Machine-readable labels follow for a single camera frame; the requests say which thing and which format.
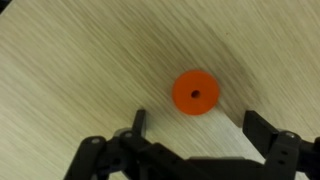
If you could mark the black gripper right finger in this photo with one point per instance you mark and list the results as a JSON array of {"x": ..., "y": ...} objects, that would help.
[{"x": 283, "y": 156}]

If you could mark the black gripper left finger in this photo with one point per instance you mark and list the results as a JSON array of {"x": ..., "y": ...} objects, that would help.
[{"x": 110, "y": 160}]

